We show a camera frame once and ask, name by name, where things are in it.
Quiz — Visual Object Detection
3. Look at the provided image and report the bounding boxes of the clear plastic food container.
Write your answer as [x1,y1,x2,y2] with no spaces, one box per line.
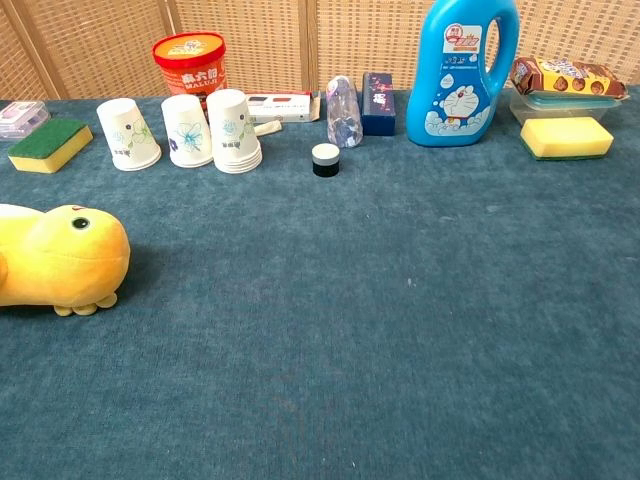
[509,89,624,127]

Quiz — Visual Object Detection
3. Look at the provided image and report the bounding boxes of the white floral paper cup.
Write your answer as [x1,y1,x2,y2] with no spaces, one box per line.
[160,93,215,169]
[96,97,163,172]

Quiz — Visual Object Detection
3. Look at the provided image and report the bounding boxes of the yellow sponge green base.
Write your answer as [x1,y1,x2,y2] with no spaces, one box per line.
[519,116,615,162]

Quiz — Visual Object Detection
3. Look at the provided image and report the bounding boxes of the green and yellow sponge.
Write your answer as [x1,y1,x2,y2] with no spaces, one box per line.
[7,117,95,175]

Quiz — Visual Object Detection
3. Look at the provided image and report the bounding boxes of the small black jar white lid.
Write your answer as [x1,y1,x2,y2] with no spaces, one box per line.
[312,143,342,178]

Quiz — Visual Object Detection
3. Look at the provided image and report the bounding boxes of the white flat carton box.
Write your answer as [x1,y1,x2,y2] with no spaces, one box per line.
[244,90,322,125]

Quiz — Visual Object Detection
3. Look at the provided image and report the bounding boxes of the stack of white paper cups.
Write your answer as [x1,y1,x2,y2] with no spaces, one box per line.
[205,88,264,175]

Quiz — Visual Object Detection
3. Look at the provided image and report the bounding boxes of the blue carpet table cloth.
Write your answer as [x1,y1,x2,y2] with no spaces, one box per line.
[0,85,640,480]

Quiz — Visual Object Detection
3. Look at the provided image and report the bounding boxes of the woven rattan folding screen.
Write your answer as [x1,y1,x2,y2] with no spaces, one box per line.
[0,0,640,101]

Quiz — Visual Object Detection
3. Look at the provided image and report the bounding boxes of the clear purple patterned bottle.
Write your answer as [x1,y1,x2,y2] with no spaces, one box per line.
[325,74,365,150]

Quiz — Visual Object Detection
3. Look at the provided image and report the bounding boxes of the yellow plush toy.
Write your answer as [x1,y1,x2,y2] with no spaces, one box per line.
[0,203,132,318]

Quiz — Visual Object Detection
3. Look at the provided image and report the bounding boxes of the blue detergent bottle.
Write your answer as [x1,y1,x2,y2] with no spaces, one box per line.
[405,0,522,148]

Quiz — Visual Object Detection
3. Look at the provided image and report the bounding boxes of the clear plastic box purple contents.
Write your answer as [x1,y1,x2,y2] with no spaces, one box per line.
[0,100,51,142]

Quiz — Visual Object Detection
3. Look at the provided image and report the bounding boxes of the dark blue rectangular box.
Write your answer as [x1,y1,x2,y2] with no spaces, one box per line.
[360,72,398,137]

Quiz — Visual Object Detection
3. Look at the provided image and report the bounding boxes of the red instant noodle tub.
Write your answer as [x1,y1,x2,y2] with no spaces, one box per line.
[151,31,229,112]

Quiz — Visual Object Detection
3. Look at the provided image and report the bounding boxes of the chocolate cookie snack package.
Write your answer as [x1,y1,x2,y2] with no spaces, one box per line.
[509,56,630,100]

